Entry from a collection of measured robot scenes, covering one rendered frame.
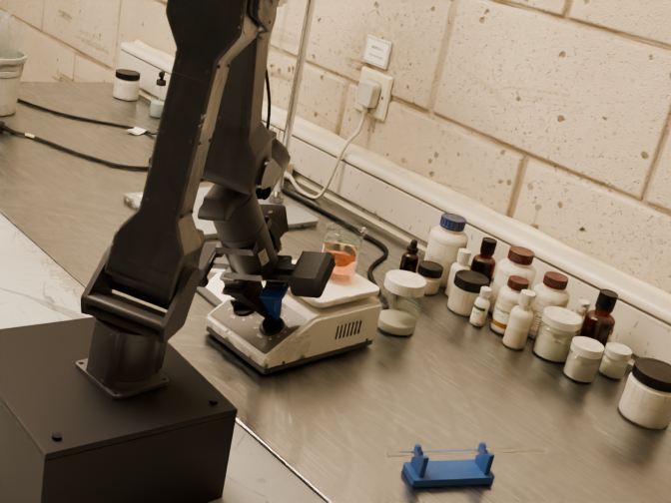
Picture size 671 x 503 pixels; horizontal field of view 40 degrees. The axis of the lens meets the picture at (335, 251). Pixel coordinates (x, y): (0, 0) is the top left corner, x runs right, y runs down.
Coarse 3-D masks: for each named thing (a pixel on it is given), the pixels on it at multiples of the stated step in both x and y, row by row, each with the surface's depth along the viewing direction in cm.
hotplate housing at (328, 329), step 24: (312, 312) 116; (336, 312) 118; (360, 312) 121; (216, 336) 119; (240, 336) 116; (288, 336) 114; (312, 336) 116; (336, 336) 120; (360, 336) 123; (264, 360) 112; (288, 360) 115; (312, 360) 119
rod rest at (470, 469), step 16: (416, 448) 99; (480, 448) 102; (416, 464) 98; (432, 464) 101; (448, 464) 101; (464, 464) 102; (480, 464) 102; (416, 480) 97; (432, 480) 98; (448, 480) 99; (464, 480) 100; (480, 480) 100
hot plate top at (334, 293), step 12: (360, 276) 126; (288, 288) 119; (336, 288) 120; (348, 288) 121; (360, 288) 122; (372, 288) 123; (312, 300) 116; (324, 300) 116; (336, 300) 117; (348, 300) 119
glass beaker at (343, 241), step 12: (336, 228) 124; (348, 228) 124; (360, 228) 123; (336, 240) 120; (348, 240) 119; (360, 240) 121; (336, 252) 120; (348, 252) 120; (336, 264) 121; (348, 264) 121; (336, 276) 121; (348, 276) 122
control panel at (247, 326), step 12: (228, 300) 121; (216, 312) 120; (228, 312) 119; (252, 312) 118; (288, 312) 117; (228, 324) 117; (240, 324) 117; (252, 324) 117; (288, 324) 115; (300, 324) 115; (252, 336) 115; (264, 336) 115; (276, 336) 114; (264, 348) 113
